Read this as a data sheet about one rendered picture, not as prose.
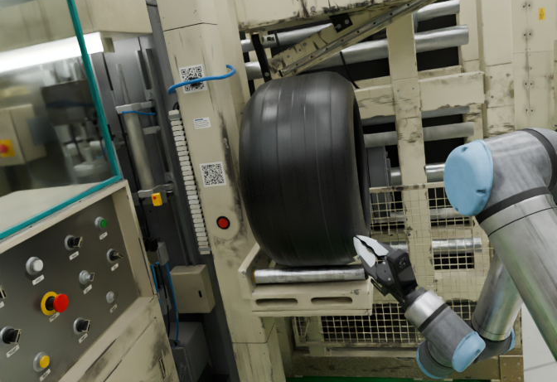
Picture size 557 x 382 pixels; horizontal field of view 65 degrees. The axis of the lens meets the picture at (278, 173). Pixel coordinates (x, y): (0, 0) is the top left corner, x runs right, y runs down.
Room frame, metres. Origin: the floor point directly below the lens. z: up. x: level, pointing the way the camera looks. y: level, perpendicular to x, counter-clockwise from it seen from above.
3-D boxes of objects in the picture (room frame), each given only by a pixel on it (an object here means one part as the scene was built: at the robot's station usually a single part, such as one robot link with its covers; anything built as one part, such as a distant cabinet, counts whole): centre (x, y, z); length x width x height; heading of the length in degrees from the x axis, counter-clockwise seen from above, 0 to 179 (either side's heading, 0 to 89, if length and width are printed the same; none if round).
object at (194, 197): (1.36, 0.27, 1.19); 0.05 x 0.04 x 0.48; 164
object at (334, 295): (1.18, -0.03, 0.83); 0.36 x 0.09 x 0.06; 74
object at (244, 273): (1.37, 0.10, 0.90); 0.40 x 0.03 x 0.10; 164
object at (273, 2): (1.57, -0.27, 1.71); 0.61 x 0.25 x 0.15; 74
